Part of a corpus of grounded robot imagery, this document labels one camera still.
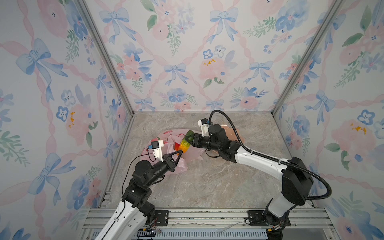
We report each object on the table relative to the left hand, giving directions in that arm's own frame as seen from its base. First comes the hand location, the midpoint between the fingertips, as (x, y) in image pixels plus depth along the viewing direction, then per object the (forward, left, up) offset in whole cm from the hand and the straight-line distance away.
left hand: (183, 152), depth 67 cm
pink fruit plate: (+28, -31, -24) cm, 48 cm away
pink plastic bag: (+9, +7, -3) cm, 12 cm away
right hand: (+11, -1, -4) cm, 11 cm away
